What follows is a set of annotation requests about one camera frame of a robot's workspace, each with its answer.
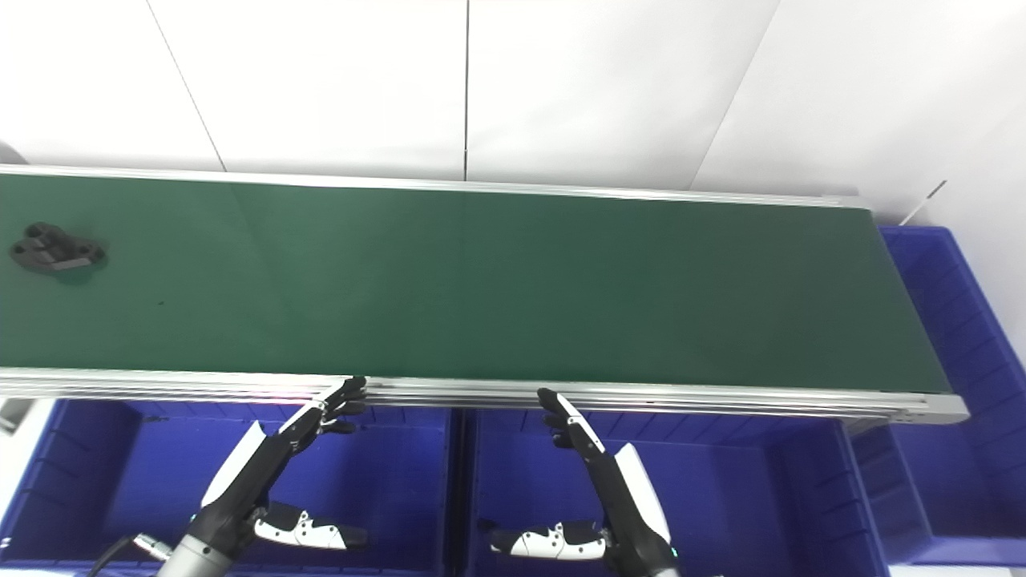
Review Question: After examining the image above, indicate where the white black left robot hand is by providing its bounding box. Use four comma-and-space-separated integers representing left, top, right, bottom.
188, 375, 370, 562

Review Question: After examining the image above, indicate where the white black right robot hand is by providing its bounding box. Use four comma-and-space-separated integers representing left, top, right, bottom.
479, 388, 681, 577

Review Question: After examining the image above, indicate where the black flanged machine part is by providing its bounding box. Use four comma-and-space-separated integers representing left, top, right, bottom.
10, 222, 107, 277

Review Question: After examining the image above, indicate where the blue plastic bin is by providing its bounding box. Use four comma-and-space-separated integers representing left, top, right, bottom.
850, 226, 1026, 566
0, 398, 462, 577
461, 407, 891, 577

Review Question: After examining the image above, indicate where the green conveyor belt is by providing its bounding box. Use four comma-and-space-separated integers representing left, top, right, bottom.
0, 164, 971, 426
0, 174, 953, 395

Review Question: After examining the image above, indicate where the aluminium conveyor leg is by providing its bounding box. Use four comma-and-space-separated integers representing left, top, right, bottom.
0, 397, 37, 438

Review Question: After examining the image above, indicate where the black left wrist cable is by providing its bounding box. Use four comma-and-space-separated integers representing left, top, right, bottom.
84, 533, 173, 577

